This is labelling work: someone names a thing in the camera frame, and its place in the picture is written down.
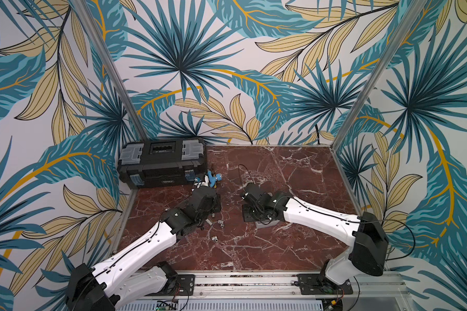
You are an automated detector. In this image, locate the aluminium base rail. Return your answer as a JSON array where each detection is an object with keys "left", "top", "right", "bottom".
[{"left": 124, "top": 270, "right": 416, "bottom": 310}]

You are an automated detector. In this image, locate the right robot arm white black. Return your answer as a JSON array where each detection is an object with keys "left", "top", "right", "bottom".
[{"left": 240, "top": 183, "right": 389, "bottom": 286}]

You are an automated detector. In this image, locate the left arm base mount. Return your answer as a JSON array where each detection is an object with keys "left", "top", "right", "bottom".
[{"left": 149, "top": 261, "right": 195, "bottom": 296}]

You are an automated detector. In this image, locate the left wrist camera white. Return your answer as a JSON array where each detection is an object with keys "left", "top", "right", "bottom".
[{"left": 193, "top": 175, "right": 210, "bottom": 189}]

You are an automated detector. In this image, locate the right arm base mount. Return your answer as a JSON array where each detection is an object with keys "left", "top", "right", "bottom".
[{"left": 293, "top": 273, "right": 354, "bottom": 298}]

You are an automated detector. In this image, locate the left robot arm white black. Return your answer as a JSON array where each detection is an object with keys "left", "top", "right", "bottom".
[{"left": 66, "top": 186, "right": 221, "bottom": 310}]

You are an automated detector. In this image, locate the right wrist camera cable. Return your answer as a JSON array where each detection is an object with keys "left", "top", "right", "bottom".
[{"left": 237, "top": 164, "right": 254, "bottom": 185}]

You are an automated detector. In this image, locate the black plastic toolbox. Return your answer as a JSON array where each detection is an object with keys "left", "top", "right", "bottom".
[{"left": 117, "top": 137, "right": 208, "bottom": 189}]

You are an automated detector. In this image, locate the translucent plastic storage box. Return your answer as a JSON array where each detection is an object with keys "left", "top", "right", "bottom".
[{"left": 255, "top": 219, "right": 280, "bottom": 229}]

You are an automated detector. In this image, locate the blue toy figure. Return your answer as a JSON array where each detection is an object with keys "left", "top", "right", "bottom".
[{"left": 205, "top": 170, "right": 223, "bottom": 189}]

